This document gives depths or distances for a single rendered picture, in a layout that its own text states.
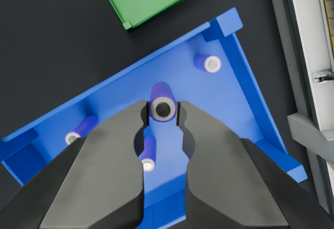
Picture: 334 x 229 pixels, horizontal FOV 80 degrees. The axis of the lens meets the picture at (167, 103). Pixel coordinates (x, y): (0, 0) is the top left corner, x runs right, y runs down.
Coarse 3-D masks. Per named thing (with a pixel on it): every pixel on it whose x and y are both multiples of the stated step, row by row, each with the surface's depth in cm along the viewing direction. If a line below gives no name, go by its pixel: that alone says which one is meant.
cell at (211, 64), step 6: (198, 60) 23; (204, 60) 20; (210, 60) 20; (216, 60) 20; (198, 66) 23; (204, 66) 20; (210, 66) 20; (216, 66) 20; (210, 72) 20; (216, 72) 20
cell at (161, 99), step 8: (152, 88) 17; (160, 88) 14; (168, 88) 15; (152, 96) 13; (160, 96) 12; (168, 96) 12; (152, 104) 12; (160, 104) 12; (168, 104) 12; (176, 104) 12; (152, 112) 12; (160, 112) 12; (168, 112) 12; (160, 120) 13; (168, 120) 13
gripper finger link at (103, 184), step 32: (96, 128) 9; (128, 128) 9; (96, 160) 7; (128, 160) 7; (64, 192) 6; (96, 192) 6; (128, 192) 6; (64, 224) 5; (96, 224) 5; (128, 224) 6
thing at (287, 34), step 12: (276, 0) 60; (276, 12) 62; (288, 12) 59; (288, 24) 60; (288, 36) 61; (288, 48) 63; (288, 60) 66; (300, 60) 62; (300, 72) 63; (300, 84) 64; (300, 96) 67; (300, 108) 69
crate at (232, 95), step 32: (192, 32) 21; (224, 32) 18; (160, 64) 26; (192, 64) 26; (224, 64) 26; (96, 96) 27; (128, 96) 27; (192, 96) 27; (224, 96) 28; (256, 96) 23; (32, 128) 28; (64, 128) 28; (160, 128) 28; (256, 128) 29; (0, 160) 21; (32, 160) 27; (160, 160) 29; (288, 160) 23; (160, 192) 31; (160, 224) 27
